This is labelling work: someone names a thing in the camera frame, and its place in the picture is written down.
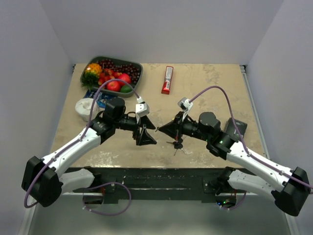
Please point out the red apple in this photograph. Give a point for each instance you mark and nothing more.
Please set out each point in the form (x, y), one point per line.
(113, 86)
(124, 77)

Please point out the green avocado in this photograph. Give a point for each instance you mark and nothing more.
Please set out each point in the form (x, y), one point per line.
(126, 89)

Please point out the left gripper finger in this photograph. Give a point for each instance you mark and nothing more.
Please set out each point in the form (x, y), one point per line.
(144, 138)
(145, 121)

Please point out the green black box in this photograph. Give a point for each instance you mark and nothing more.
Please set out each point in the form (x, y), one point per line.
(238, 130)

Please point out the orange pineapple toy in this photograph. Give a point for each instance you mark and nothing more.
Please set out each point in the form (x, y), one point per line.
(91, 76)

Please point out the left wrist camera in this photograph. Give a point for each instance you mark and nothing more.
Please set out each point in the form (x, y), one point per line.
(141, 108)

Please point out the white tissue roll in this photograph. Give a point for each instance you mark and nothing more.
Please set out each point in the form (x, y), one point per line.
(83, 108)

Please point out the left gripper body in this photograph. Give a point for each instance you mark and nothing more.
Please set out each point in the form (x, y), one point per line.
(136, 132)

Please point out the blue card package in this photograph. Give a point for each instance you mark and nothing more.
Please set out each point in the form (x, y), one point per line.
(102, 98)

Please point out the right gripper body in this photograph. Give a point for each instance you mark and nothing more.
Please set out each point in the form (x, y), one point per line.
(179, 117)

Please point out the dark grape bunch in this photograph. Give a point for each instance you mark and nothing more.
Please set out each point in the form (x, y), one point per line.
(118, 67)

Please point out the black base frame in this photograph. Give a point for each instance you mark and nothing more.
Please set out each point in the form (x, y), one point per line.
(112, 185)

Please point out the red toothpaste box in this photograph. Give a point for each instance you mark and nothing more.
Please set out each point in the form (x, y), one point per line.
(167, 80)

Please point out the black key bunch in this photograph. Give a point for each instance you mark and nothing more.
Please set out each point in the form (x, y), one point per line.
(177, 146)

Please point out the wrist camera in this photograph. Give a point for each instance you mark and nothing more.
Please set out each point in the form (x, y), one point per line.
(186, 105)
(141, 108)

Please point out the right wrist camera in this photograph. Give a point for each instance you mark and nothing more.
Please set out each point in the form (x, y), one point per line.
(186, 105)

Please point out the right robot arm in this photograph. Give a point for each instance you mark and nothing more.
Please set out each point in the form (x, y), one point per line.
(287, 188)

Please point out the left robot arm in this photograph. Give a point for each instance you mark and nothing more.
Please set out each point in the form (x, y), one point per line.
(42, 179)

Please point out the green fruit tray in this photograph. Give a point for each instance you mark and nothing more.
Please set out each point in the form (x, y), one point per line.
(110, 78)

